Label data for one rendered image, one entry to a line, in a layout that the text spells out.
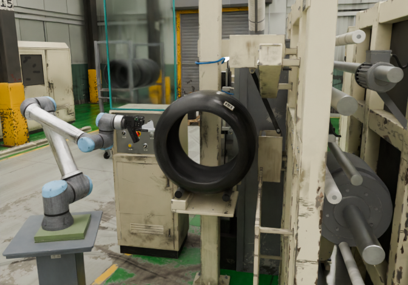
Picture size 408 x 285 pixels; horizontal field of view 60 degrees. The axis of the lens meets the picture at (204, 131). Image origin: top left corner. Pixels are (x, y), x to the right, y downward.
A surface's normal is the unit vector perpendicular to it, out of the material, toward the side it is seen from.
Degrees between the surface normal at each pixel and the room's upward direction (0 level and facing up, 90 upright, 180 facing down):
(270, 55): 72
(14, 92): 90
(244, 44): 90
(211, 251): 90
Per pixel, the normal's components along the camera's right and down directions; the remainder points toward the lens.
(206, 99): -0.06, -0.57
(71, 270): 0.16, 0.21
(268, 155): -0.18, 0.21
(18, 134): 0.93, 0.07
